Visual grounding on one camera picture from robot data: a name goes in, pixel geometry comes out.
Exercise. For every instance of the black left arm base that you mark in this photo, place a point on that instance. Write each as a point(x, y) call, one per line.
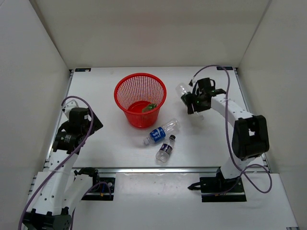
point(104, 191)

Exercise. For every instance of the green plastic soda bottle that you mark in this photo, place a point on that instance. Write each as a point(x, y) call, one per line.
point(149, 107)

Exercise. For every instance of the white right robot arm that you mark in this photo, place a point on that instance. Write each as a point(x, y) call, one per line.
point(250, 135)

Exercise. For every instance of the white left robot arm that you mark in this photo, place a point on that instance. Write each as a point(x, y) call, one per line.
point(52, 204)

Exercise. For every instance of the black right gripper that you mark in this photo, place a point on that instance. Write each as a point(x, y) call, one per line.
point(195, 96)

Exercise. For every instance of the clear bottle blue label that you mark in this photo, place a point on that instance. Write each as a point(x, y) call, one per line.
point(169, 128)

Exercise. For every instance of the right blue table sticker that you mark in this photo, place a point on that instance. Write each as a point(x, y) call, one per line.
point(228, 68)

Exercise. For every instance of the small clear bottle purple label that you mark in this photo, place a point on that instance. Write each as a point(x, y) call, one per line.
point(165, 150)

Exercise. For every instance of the clear bottle dark green label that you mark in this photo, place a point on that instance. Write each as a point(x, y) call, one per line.
point(182, 90)

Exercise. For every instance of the blue table sticker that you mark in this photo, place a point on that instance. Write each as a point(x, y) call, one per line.
point(82, 70)
point(228, 68)

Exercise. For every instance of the left blue table sticker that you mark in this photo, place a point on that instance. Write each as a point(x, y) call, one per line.
point(82, 70)

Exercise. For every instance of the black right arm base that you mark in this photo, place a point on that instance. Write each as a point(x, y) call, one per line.
point(218, 189)

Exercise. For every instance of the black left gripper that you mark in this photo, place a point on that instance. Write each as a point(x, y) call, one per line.
point(97, 125)

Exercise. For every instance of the red mesh plastic bin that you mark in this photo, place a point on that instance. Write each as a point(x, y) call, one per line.
point(134, 92)

